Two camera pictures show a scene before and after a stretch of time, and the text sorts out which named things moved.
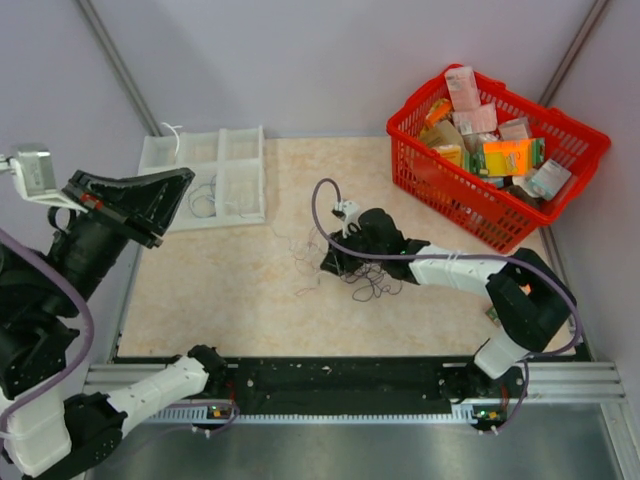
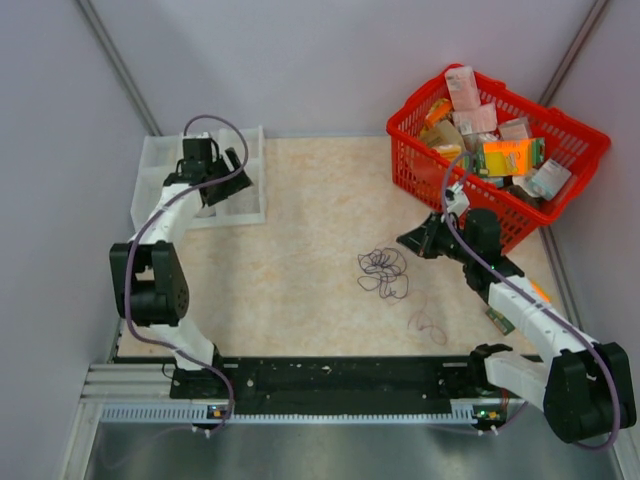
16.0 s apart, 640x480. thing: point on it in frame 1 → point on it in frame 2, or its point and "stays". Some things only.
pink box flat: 477,121 stays
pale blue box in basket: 548,181 stays
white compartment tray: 228,184 stays
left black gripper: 134,202 → 236,184
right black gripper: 334,261 → 421,240
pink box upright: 463,88 stays
